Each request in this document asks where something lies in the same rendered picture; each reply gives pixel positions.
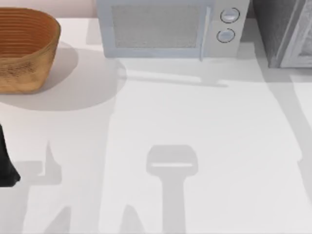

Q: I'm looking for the small microwave knob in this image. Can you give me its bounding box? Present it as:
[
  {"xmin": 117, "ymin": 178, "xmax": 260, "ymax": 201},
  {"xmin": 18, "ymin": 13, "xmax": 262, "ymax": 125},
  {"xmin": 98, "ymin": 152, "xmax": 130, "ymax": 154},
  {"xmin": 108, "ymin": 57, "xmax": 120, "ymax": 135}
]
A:
[{"xmin": 216, "ymin": 28, "xmax": 236, "ymax": 44}]

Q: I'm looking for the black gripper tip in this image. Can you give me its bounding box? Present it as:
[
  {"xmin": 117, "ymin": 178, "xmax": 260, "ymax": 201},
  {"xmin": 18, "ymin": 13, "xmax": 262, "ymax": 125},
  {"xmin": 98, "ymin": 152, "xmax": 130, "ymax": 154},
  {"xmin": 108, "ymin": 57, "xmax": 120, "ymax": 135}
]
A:
[{"xmin": 0, "ymin": 124, "xmax": 21, "ymax": 188}]

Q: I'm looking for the microwave door handle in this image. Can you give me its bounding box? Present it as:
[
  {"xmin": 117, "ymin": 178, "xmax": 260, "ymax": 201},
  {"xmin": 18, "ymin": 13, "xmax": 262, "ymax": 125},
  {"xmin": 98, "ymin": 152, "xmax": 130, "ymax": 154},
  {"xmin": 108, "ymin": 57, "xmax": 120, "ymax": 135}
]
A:
[{"xmin": 199, "ymin": 6, "xmax": 212, "ymax": 62}]

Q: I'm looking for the microwave oven door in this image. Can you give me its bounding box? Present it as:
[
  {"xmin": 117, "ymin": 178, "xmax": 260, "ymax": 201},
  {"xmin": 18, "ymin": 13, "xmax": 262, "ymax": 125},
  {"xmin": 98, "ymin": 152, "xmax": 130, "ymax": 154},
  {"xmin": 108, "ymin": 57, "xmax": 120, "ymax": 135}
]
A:
[{"xmin": 94, "ymin": 0, "xmax": 215, "ymax": 59}]

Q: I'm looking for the pale microwave oven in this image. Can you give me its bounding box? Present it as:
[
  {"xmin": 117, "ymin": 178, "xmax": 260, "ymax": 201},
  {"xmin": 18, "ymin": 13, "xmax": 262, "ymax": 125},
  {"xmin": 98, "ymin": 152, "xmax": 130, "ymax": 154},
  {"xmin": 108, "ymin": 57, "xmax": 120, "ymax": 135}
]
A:
[{"xmin": 94, "ymin": 0, "xmax": 251, "ymax": 62}]

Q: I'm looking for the large microwave knob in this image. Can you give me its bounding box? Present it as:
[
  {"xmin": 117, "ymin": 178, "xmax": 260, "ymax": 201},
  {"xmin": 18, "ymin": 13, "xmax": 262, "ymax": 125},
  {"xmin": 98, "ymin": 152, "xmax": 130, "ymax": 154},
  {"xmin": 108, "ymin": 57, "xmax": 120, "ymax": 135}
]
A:
[{"xmin": 220, "ymin": 7, "xmax": 241, "ymax": 24}]

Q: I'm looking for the grey cabinet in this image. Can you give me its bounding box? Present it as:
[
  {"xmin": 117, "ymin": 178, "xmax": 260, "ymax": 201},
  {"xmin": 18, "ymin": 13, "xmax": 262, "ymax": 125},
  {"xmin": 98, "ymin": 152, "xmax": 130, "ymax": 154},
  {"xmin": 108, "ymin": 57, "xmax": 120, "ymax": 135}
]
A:
[{"xmin": 252, "ymin": 0, "xmax": 312, "ymax": 69}]

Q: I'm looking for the brown woven basket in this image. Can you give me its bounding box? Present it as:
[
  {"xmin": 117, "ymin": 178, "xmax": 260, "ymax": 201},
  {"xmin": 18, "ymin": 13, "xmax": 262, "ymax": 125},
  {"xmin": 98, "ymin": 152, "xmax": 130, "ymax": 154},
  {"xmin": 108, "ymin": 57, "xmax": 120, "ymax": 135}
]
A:
[{"xmin": 0, "ymin": 7, "xmax": 61, "ymax": 95}]

